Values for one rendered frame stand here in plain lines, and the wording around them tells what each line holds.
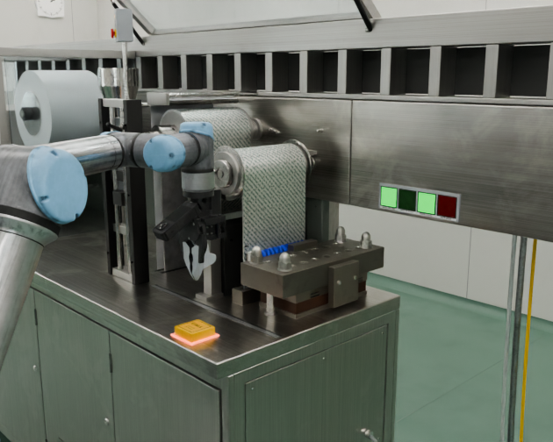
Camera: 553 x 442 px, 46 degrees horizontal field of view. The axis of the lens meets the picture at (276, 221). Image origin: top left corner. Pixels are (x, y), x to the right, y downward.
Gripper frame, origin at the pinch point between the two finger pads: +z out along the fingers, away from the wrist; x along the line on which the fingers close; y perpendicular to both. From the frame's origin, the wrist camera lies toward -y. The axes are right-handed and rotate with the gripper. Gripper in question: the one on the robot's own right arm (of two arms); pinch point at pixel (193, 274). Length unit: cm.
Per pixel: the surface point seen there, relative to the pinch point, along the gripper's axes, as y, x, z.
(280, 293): 19.5, -9.1, 6.7
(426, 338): 225, 82, 105
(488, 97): 57, -40, -41
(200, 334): -0.9, -3.5, 13.5
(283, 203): 38.5, 9.8, -10.5
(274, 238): 35.1, 9.7, -0.9
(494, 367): 217, 34, 105
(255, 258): 21.4, 2.0, 0.4
